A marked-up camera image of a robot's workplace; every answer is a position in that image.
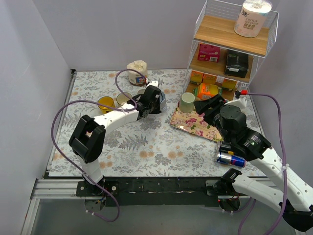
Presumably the speckled white ceramic mug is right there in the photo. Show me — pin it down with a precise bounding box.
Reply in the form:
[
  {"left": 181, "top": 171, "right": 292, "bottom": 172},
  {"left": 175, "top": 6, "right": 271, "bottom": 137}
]
[{"left": 137, "top": 89, "right": 145, "bottom": 94}]

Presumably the grey ceramic mug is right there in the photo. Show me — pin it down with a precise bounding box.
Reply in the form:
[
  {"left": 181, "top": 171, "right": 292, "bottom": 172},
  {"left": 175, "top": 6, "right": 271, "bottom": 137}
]
[{"left": 159, "top": 92, "right": 167, "bottom": 113}]

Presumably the yellow ceramic mug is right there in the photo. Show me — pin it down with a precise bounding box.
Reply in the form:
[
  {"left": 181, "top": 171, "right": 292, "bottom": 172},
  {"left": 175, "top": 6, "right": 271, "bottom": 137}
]
[{"left": 98, "top": 96, "right": 115, "bottom": 114}]

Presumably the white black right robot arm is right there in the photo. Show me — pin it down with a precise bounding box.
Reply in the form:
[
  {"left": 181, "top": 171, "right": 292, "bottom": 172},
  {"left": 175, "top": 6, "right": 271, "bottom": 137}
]
[{"left": 194, "top": 92, "right": 313, "bottom": 232}]

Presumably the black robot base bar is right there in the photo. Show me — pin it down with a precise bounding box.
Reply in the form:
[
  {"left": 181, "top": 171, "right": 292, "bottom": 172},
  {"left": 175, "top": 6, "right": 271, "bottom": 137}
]
[{"left": 76, "top": 177, "right": 240, "bottom": 211}]

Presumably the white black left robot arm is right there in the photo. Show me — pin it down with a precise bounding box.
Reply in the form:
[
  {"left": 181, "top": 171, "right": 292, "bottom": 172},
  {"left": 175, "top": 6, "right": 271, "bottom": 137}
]
[{"left": 69, "top": 81, "right": 161, "bottom": 196}]

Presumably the green ceramic mug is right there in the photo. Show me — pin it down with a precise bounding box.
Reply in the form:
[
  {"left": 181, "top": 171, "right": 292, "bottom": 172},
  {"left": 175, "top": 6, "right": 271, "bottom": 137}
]
[{"left": 179, "top": 92, "right": 195, "bottom": 113}]

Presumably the orange sponge pack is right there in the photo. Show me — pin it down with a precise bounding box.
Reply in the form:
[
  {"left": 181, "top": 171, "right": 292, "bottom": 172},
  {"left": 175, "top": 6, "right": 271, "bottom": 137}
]
[{"left": 197, "top": 83, "right": 220, "bottom": 100}]

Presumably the yellow green sponge pack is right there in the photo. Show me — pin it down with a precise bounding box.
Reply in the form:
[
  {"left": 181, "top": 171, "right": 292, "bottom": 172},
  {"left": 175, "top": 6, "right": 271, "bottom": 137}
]
[{"left": 193, "top": 88, "right": 199, "bottom": 96}]

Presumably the black yellow drink can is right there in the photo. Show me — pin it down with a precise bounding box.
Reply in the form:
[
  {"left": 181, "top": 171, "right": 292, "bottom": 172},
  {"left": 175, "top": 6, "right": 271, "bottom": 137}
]
[{"left": 219, "top": 141, "right": 233, "bottom": 153}]

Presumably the yellow sponge pack right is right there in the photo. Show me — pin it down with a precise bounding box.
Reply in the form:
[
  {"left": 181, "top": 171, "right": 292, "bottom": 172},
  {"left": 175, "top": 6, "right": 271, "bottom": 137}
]
[{"left": 221, "top": 78, "right": 237, "bottom": 91}]

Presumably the yellow sponge pack middle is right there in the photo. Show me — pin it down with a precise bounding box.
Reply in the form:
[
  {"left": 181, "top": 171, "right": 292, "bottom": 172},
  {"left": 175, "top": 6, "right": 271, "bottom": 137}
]
[{"left": 202, "top": 73, "right": 217, "bottom": 85}]

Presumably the beige paper roll with cartoon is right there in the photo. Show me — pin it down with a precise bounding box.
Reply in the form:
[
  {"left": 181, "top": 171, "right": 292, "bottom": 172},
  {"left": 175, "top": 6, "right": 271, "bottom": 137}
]
[{"left": 126, "top": 60, "right": 148, "bottom": 86}]

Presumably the floral tray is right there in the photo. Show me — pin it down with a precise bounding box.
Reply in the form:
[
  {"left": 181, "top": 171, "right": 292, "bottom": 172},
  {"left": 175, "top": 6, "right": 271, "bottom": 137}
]
[{"left": 170, "top": 103, "right": 223, "bottom": 141}]

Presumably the yellow sponge pack left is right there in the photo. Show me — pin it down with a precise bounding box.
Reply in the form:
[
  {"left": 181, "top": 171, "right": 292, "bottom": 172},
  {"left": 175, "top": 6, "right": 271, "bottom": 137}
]
[{"left": 190, "top": 70, "right": 203, "bottom": 85}]

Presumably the blue silver drink can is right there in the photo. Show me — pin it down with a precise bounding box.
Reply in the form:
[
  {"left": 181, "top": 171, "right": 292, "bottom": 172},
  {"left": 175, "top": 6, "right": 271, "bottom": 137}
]
[{"left": 216, "top": 151, "right": 246, "bottom": 168}]

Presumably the black product box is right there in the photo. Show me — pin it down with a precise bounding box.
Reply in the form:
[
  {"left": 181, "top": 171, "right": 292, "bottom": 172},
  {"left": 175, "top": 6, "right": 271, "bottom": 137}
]
[{"left": 224, "top": 50, "right": 249, "bottom": 78}]

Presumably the pink sponge box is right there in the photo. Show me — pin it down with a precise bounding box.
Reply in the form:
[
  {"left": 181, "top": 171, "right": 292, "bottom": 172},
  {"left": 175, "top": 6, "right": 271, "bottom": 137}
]
[{"left": 198, "top": 44, "right": 221, "bottom": 62}]

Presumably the pink wrapped toilet paper roll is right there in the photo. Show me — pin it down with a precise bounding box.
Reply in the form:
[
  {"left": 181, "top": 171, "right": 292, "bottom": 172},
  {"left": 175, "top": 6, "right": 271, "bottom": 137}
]
[{"left": 234, "top": 0, "right": 272, "bottom": 38}]

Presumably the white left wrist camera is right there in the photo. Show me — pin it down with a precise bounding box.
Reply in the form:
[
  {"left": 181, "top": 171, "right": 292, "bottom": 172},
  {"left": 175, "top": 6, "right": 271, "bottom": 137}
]
[{"left": 146, "top": 80, "right": 159, "bottom": 88}]

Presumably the white wire wooden shelf rack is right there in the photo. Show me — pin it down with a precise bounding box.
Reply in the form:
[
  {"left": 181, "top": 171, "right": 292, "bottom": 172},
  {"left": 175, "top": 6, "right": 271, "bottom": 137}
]
[{"left": 185, "top": 0, "right": 279, "bottom": 100}]

